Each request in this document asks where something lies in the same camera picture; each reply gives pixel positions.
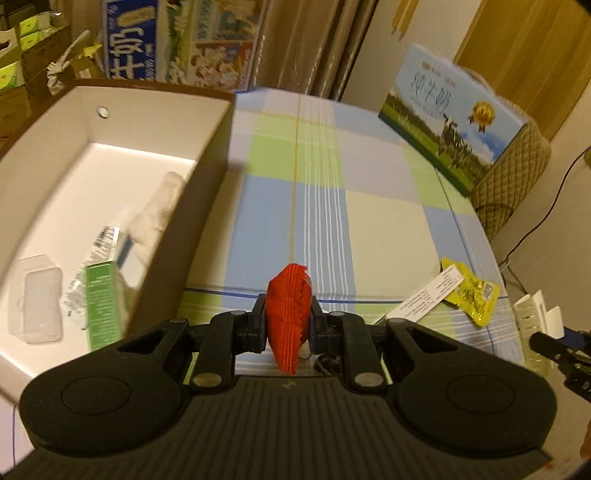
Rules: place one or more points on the white scalloped cardboard box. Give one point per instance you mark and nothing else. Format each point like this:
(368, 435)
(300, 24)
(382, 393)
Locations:
(9, 46)

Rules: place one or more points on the dark blue milk carton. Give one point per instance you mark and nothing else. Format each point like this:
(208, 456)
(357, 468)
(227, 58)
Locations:
(184, 41)

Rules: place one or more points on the clear plastic case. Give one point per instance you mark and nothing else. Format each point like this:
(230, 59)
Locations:
(41, 300)

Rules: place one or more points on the yellow snack packet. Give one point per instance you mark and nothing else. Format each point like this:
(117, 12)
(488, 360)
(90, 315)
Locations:
(471, 290)

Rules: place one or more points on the brown storage box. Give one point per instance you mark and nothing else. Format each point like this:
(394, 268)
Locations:
(92, 129)

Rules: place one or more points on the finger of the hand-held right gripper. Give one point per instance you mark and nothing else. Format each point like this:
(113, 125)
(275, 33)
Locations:
(579, 336)
(547, 344)

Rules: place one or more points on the green medicine box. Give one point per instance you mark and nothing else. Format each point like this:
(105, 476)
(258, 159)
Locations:
(104, 300)

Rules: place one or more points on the long white medicine box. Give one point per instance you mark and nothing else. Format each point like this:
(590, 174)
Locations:
(429, 295)

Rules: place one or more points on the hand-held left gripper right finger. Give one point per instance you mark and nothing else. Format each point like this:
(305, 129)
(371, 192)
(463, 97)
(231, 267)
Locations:
(318, 323)

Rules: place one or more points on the light blue milk carton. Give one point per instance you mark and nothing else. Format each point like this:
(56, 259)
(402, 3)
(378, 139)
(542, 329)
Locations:
(438, 115)

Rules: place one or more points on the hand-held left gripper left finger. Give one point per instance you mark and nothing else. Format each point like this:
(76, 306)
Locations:
(256, 323)

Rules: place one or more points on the beige patterned curtain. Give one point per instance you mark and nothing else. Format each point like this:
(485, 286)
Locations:
(314, 41)

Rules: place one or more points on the wooden door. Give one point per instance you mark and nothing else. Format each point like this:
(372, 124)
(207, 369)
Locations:
(531, 46)

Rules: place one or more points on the box of green packets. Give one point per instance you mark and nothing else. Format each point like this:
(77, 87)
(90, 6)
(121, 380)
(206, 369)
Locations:
(32, 23)

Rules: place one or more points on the white plastic holder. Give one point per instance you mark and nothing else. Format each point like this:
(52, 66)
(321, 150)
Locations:
(531, 314)

